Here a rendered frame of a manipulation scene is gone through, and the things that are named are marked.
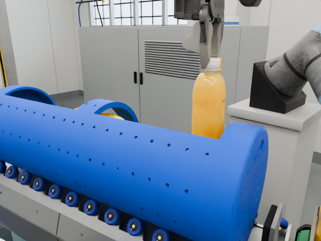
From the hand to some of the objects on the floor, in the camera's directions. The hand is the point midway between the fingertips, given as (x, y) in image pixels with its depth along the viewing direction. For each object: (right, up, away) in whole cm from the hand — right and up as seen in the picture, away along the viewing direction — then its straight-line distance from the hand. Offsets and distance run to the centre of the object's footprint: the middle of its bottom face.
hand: (211, 61), depth 58 cm
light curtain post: (-96, -99, +135) cm, 193 cm away
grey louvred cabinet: (-16, -53, +272) cm, 278 cm away
